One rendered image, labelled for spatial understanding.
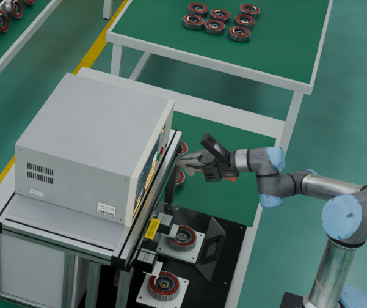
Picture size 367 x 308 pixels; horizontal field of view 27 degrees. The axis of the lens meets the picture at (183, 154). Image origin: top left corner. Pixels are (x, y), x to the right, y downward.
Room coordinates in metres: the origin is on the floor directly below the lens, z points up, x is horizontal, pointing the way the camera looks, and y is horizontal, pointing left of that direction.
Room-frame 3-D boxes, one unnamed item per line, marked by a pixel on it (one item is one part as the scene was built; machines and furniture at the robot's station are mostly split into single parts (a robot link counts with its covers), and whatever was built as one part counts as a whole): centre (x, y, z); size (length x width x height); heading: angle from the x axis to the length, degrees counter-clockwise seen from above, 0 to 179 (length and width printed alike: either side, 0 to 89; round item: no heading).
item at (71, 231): (1.93, 0.28, 1.09); 0.68 x 0.44 x 0.05; 172
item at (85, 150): (1.94, 0.28, 1.22); 0.44 x 0.39 x 0.20; 172
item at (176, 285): (1.76, -0.02, 0.80); 0.11 x 0.11 x 0.04
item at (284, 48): (4.26, -0.16, 0.37); 1.85 x 1.10 x 0.75; 172
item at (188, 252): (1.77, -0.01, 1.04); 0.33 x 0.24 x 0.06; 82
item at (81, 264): (1.92, 0.22, 0.92); 0.66 x 0.01 x 0.30; 172
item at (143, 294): (1.76, -0.02, 0.78); 0.15 x 0.15 x 0.01; 82
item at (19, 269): (1.62, 0.41, 0.91); 0.28 x 0.03 x 0.32; 82
